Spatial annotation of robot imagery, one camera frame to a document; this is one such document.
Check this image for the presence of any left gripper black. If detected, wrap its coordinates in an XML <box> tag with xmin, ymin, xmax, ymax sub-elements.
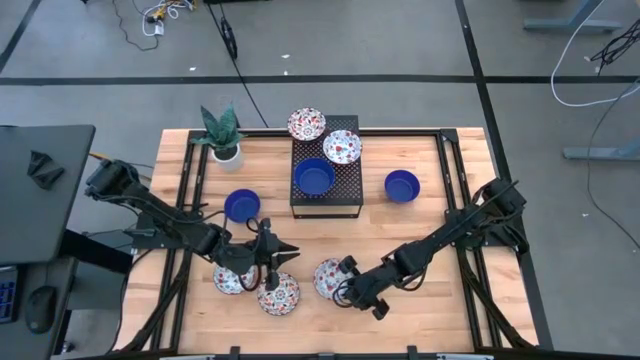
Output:
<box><xmin>224</xmin><ymin>218</ymin><xmax>301</xmax><ymax>293</ymax></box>

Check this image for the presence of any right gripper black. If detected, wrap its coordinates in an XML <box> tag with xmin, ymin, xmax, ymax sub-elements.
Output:
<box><xmin>340</xmin><ymin>254</ymin><xmax>401</xmax><ymax>321</ymax></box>

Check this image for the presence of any red-sided floral mini bowl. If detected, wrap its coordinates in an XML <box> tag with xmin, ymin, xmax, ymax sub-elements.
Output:
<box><xmin>213</xmin><ymin>263</ymin><xmax>257</xmax><ymax>296</ymax></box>
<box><xmin>313</xmin><ymin>257</ymin><xmax>354</xmax><ymax>301</ymax></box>
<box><xmin>322</xmin><ymin>129</ymin><xmax>363</xmax><ymax>166</ymax></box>

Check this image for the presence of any dark-sided floral mini bowl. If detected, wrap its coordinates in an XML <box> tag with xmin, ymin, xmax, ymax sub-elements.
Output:
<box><xmin>256</xmin><ymin>271</ymin><xmax>302</xmax><ymax>317</ymax></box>
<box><xmin>286</xmin><ymin>106</ymin><xmax>327</xmax><ymax>142</ymax></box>

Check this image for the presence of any blue mini bowl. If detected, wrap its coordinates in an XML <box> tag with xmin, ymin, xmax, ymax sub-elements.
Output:
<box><xmin>223</xmin><ymin>187</ymin><xmax>262</xmax><ymax>224</ymax></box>
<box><xmin>383</xmin><ymin>168</ymin><xmax>422</xmax><ymax>204</ymax></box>
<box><xmin>293</xmin><ymin>157</ymin><xmax>337</xmax><ymax>197</ymax></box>

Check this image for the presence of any black perforated metal rack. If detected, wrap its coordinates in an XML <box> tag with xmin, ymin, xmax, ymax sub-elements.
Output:
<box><xmin>289</xmin><ymin>114</ymin><xmax>365</xmax><ymax>220</ymax></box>

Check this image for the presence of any snake plant in white pot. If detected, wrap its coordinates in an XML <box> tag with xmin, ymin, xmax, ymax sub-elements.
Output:
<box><xmin>189</xmin><ymin>102</ymin><xmax>249</xmax><ymax>174</ymax></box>

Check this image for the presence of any grey side desk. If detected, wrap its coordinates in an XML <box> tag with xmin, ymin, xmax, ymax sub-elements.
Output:
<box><xmin>0</xmin><ymin>257</ymin><xmax>79</xmax><ymax>360</ymax></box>

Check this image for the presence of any black computer mouse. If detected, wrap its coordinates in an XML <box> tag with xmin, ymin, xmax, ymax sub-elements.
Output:
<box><xmin>24</xmin><ymin>284</ymin><xmax>58</xmax><ymax>335</ymax></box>

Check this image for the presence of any black folded cloth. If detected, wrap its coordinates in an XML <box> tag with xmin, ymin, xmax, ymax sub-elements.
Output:
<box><xmin>26</xmin><ymin>149</ymin><xmax>66</xmax><ymax>191</ymax></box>

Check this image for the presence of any black side desk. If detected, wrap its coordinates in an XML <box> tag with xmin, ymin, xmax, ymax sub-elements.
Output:
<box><xmin>0</xmin><ymin>123</ymin><xmax>97</xmax><ymax>266</ymax></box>

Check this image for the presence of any black keyboard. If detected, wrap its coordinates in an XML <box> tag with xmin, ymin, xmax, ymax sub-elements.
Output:
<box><xmin>0</xmin><ymin>267</ymin><xmax>20</xmax><ymax>325</ymax></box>

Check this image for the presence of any grey desk foot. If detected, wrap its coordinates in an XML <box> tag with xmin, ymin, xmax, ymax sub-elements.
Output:
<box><xmin>563</xmin><ymin>137</ymin><xmax>640</xmax><ymax>162</ymax></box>
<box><xmin>523</xmin><ymin>0</ymin><xmax>624</xmax><ymax>32</ymax></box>

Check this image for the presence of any black metal table frame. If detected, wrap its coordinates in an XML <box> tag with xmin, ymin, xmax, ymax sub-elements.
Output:
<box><xmin>114</xmin><ymin>127</ymin><xmax>554</xmax><ymax>357</ymax></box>

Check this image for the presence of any thick black floor cable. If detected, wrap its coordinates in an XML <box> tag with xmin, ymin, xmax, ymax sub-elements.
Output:
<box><xmin>205</xmin><ymin>0</ymin><xmax>271</xmax><ymax>129</ymax></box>

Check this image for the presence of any white power adapter with cables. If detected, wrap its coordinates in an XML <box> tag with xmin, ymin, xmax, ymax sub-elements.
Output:
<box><xmin>141</xmin><ymin>0</ymin><xmax>196</xmax><ymax>38</ymax></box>

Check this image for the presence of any white floor cable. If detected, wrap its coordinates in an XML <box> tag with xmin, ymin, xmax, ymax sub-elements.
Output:
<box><xmin>549</xmin><ymin>0</ymin><xmax>640</xmax><ymax>109</ymax></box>

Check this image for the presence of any black cable bundle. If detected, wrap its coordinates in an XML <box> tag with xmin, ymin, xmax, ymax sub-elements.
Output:
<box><xmin>589</xmin><ymin>29</ymin><xmax>640</xmax><ymax>76</ymax></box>

